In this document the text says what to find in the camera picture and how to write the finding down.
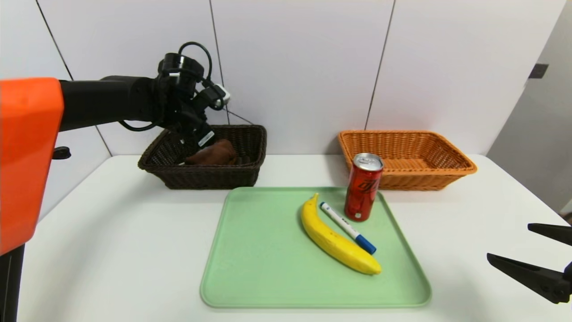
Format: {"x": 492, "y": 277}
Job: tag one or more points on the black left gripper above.
{"x": 204, "y": 138}

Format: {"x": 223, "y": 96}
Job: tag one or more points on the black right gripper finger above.
{"x": 556, "y": 232}
{"x": 536, "y": 275}

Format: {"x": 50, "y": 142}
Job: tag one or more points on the brown towel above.
{"x": 219, "y": 154}

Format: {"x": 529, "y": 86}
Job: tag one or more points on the white marker with blue cap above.
{"x": 346, "y": 227}

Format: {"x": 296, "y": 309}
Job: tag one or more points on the yellow banana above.
{"x": 335, "y": 243}

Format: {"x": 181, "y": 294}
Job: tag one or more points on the black and orange left arm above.
{"x": 31, "y": 156}

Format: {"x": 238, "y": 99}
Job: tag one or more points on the dark brown wicker basket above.
{"x": 201, "y": 176}

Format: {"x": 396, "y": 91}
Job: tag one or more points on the orange wicker basket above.
{"x": 402, "y": 147}

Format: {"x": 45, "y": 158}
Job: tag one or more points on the thin black zip tie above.
{"x": 241, "y": 118}

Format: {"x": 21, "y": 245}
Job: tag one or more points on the light green plastic tray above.
{"x": 268, "y": 259}

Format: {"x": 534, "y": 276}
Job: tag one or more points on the red soda can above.
{"x": 362, "y": 192}

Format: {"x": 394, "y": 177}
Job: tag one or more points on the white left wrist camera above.
{"x": 221, "y": 96}

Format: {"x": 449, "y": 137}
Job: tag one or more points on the dark wall fixture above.
{"x": 538, "y": 70}

